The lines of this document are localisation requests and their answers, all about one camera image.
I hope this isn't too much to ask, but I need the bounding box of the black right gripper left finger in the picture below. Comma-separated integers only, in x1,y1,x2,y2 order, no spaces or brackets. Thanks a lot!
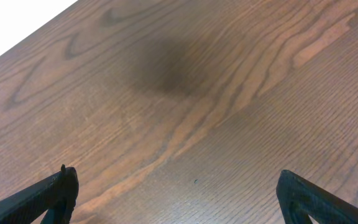
0,165,79,223

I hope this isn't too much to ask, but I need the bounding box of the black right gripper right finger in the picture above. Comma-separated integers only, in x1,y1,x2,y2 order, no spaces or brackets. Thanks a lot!
276,170,358,224

